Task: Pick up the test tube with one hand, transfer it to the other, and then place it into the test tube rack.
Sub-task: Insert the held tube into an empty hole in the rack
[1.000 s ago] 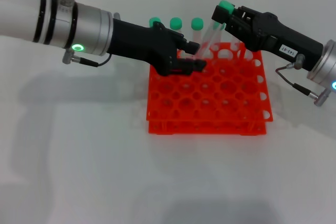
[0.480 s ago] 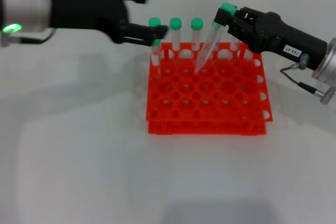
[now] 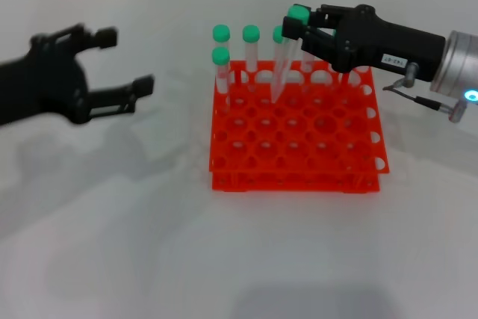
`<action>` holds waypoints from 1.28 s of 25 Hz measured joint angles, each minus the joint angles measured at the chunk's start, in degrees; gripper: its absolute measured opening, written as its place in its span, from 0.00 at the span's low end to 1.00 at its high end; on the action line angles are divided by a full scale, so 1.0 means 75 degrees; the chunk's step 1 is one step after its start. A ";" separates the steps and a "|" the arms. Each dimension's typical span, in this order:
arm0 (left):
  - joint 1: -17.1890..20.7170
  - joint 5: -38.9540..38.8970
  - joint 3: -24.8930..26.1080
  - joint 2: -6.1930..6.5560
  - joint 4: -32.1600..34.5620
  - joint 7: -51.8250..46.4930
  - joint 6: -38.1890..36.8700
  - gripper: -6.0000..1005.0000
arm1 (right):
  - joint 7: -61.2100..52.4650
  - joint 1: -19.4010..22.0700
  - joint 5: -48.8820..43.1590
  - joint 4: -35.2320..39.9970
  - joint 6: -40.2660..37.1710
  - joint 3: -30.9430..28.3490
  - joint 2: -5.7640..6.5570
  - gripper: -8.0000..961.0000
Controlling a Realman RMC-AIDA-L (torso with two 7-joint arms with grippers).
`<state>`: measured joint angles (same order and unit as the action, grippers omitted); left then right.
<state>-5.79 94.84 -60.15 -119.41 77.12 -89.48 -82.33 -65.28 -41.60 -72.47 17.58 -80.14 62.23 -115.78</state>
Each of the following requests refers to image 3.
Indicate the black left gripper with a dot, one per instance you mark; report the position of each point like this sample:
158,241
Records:
41,83

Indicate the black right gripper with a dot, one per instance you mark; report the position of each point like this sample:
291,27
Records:
381,42

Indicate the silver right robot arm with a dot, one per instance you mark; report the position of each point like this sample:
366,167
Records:
459,61

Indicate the orange plastic test tube rack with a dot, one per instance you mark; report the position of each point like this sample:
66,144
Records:
328,187

